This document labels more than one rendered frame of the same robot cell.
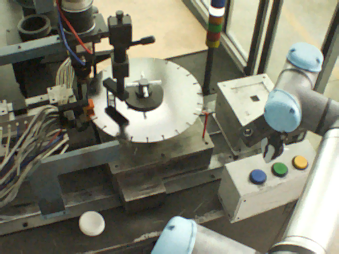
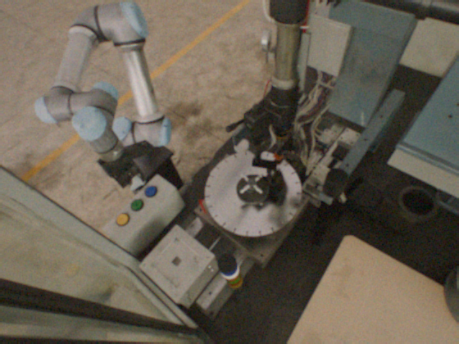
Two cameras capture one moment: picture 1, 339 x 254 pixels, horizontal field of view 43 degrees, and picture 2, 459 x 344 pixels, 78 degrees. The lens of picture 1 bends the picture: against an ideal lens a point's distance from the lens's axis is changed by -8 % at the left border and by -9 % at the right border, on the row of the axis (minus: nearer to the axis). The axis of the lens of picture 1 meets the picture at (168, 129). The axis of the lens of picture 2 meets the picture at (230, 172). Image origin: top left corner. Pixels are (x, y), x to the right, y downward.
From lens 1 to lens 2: 1.32 m
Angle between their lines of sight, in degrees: 71
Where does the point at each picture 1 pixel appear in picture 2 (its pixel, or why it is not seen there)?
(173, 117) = (220, 184)
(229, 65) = not seen: outside the picture
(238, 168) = (166, 190)
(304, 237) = (79, 33)
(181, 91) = (229, 209)
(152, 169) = not seen: hidden behind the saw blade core
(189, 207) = (197, 187)
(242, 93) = (189, 259)
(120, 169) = not seen: hidden behind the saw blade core
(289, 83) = (98, 94)
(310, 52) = (81, 115)
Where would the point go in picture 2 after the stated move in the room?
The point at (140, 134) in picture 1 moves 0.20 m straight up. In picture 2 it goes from (232, 160) to (225, 125)
